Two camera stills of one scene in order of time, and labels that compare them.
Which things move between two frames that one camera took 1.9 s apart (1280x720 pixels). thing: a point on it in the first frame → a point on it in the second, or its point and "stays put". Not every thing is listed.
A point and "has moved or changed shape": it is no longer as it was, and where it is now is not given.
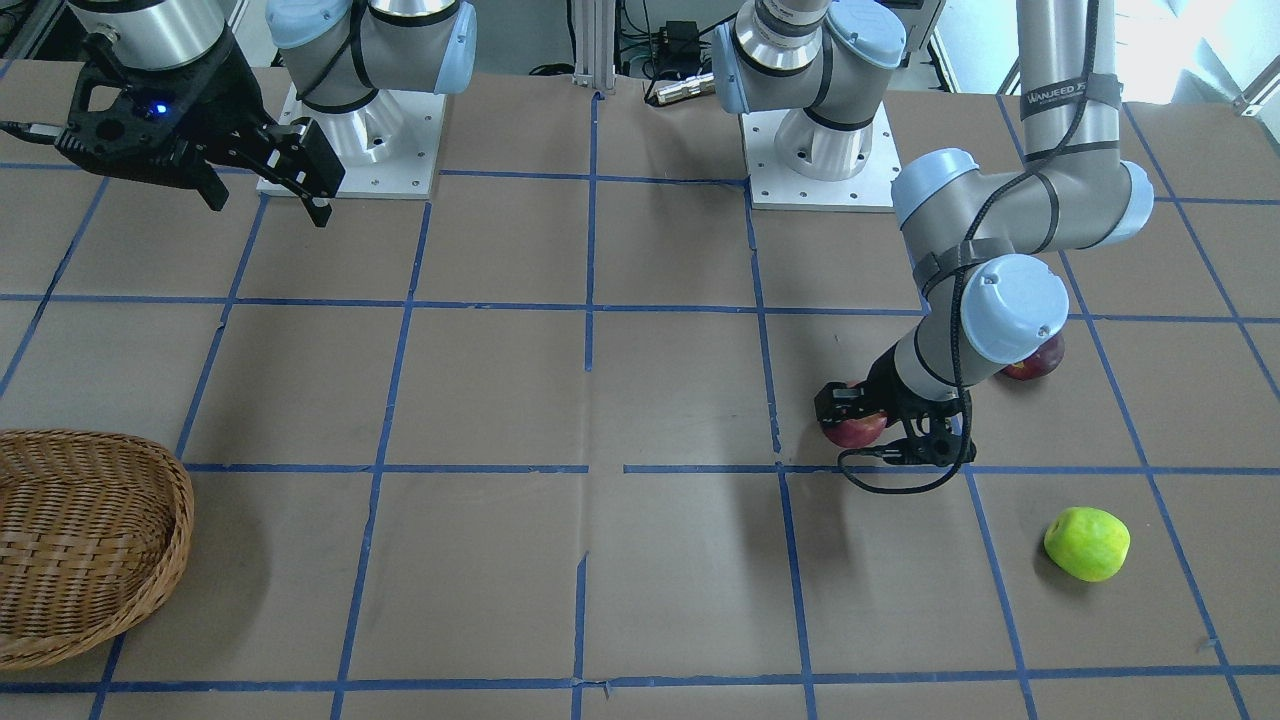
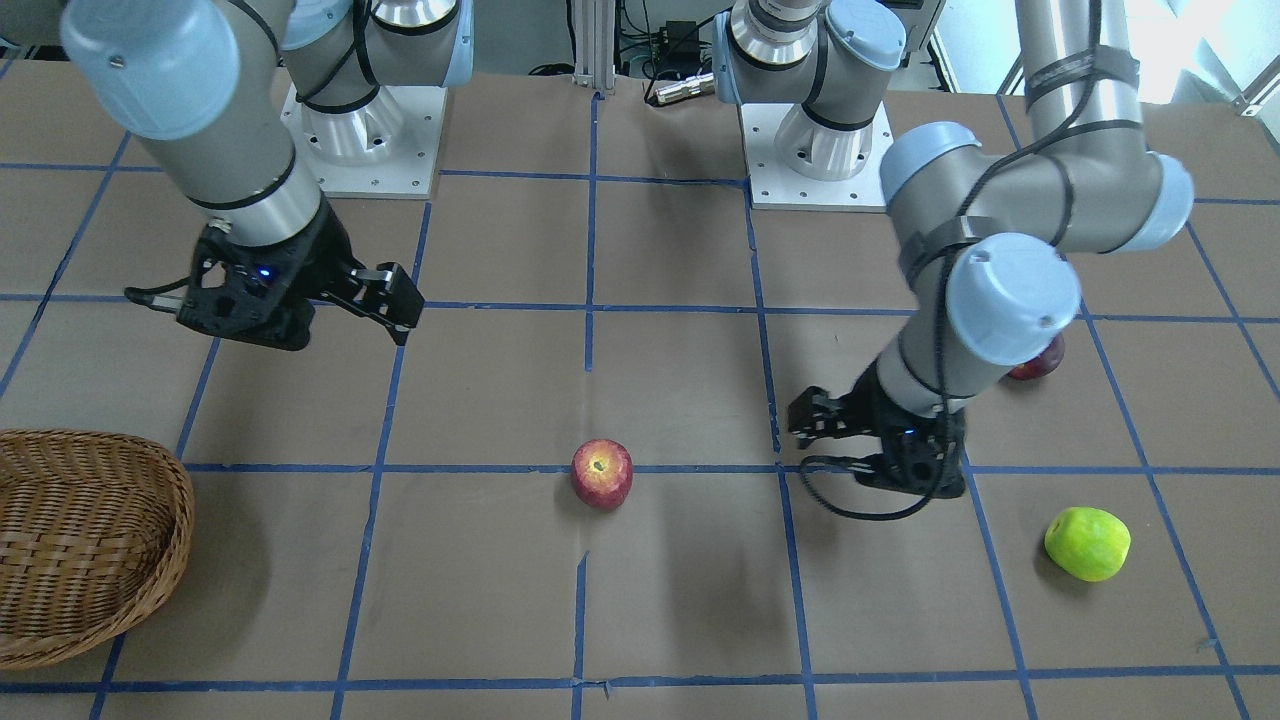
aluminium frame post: [594, 43] stays put
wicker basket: [93, 528] stays put
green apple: [1088, 544] stays put
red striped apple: [856, 431] has moved or changed shape
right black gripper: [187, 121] → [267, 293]
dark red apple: [1041, 363] stays put
